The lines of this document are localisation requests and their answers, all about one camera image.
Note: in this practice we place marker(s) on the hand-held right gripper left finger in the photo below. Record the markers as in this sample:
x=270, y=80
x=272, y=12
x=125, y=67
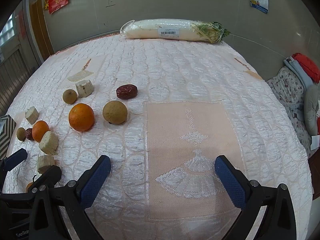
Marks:
x=95, y=180

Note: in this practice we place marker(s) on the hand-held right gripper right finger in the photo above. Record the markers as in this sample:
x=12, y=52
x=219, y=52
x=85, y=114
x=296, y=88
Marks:
x=230, y=185

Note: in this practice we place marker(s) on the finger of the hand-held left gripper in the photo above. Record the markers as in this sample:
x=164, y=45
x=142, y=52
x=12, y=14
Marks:
x=15, y=158
x=47, y=177

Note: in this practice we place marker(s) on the pale sugarcane chunk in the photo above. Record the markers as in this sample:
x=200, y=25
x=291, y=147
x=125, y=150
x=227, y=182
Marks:
x=32, y=115
x=49, y=143
x=84, y=88
x=45, y=163

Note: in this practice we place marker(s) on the small orange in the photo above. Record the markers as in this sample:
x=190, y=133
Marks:
x=40, y=130
x=29, y=186

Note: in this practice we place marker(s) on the striped cardboard box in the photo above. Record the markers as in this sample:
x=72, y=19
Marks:
x=6, y=135

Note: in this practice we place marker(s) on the small tan longan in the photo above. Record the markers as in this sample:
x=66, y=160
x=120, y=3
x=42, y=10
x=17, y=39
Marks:
x=70, y=96
x=21, y=133

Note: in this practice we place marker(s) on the red date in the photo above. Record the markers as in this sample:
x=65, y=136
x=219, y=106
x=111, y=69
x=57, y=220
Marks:
x=29, y=134
x=126, y=91

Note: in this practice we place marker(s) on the large orange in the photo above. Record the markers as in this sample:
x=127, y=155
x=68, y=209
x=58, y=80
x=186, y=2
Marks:
x=81, y=117

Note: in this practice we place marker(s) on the large tan longan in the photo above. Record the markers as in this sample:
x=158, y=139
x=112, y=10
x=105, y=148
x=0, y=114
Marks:
x=115, y=112

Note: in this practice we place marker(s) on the white paper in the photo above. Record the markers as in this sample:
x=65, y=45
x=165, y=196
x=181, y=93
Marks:
x=315, y=142

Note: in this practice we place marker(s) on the grey pillow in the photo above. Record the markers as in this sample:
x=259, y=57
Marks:
x=311, y=107

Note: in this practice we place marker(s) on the floral blanket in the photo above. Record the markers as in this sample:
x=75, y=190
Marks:
x=287, y=85

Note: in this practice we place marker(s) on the pink quilted bed cover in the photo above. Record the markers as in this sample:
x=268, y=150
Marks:
x=175, y=80

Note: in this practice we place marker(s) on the glass block window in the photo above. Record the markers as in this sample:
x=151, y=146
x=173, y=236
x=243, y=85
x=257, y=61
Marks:
x=7, y=30

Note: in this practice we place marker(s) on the blue-grey folded cloth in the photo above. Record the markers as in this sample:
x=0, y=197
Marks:
x=297, y=72

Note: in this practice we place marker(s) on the narrow red paper banner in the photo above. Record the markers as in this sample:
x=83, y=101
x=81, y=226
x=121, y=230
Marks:
x=21, y=27

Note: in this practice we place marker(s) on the red cloth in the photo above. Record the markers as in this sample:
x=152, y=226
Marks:
x=306, y=66

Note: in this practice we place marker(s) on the plastic-wrapped white daikon radish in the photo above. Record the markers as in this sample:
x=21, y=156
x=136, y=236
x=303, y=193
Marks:
x=160, y=28

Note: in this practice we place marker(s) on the wooden door frame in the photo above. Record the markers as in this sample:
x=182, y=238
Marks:
x=41, y=30

